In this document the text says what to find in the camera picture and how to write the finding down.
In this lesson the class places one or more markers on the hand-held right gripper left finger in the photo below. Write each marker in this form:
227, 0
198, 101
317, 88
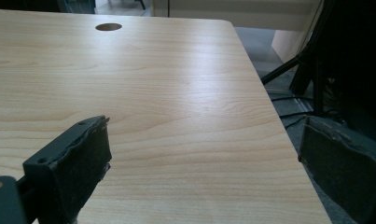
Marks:
70, 168

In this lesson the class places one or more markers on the beige background desk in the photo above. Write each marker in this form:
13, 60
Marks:
238, 14

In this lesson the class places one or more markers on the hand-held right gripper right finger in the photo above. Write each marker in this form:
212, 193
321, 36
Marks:
344, 168

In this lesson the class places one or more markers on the dark curtain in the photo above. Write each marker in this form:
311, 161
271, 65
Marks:
356, 46

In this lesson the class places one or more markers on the dark background furniture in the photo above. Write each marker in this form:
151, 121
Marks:
36, 5

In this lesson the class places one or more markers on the black metal stand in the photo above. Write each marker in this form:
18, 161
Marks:
282, 70

